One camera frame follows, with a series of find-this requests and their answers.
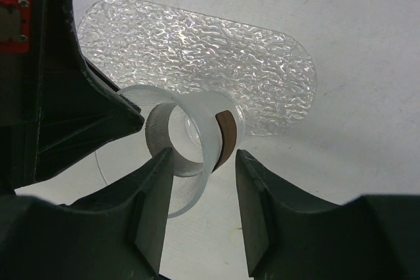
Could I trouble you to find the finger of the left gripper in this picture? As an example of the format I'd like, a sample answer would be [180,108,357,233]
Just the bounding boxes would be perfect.
[34,0,144,182]

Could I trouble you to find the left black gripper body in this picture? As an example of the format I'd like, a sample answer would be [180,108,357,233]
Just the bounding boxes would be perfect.
[1,0,43,195]

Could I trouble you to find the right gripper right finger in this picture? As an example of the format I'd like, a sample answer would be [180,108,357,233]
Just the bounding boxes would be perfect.
[236,150,419,279]

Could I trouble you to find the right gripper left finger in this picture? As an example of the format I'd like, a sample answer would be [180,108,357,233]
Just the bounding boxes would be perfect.
[1,148,173,279]

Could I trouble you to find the clear textured oval tray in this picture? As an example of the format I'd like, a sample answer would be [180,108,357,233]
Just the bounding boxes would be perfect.
[77,0,317,136]

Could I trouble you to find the clear cup brown base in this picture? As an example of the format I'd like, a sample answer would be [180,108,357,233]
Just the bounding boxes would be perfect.
[119,85,245,218]

